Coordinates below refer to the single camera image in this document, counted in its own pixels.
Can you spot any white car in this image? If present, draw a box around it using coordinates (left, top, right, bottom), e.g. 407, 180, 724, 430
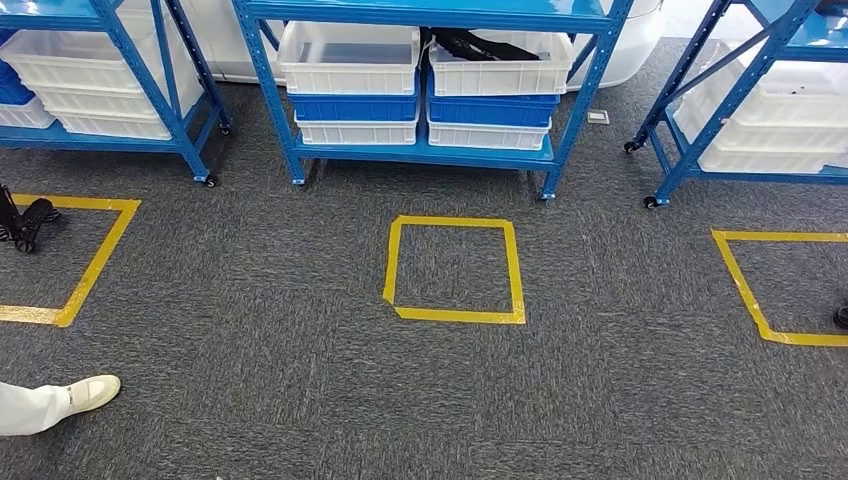
178, 0, 668, 92

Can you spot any blue metal shelf rack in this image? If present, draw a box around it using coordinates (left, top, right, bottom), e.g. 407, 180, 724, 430
0, 0, 234, 189
229, 0, 637, 201
623, 0, 848, 211

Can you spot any black plastic part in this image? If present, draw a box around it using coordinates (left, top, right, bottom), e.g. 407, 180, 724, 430
419, 26, 542, 63

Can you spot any person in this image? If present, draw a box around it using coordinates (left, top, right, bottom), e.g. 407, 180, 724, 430
0, 374, 123, 438

